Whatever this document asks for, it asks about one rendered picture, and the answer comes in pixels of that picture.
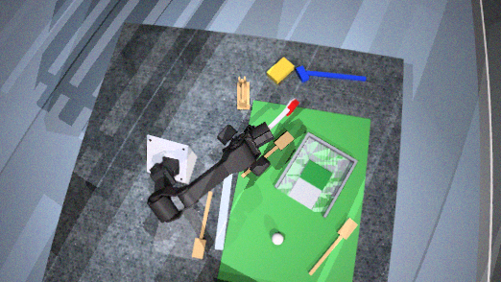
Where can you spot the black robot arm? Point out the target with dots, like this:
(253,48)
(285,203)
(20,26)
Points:
(239,155)

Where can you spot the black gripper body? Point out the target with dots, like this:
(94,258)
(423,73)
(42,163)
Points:
(260,165)

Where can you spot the green flat mat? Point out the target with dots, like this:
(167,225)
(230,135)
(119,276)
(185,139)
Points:
(259,210)

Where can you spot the yellow rectangular block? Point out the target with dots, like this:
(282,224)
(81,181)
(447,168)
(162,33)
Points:
(280,71)

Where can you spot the white golf ball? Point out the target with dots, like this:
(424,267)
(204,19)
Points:
(277,238)

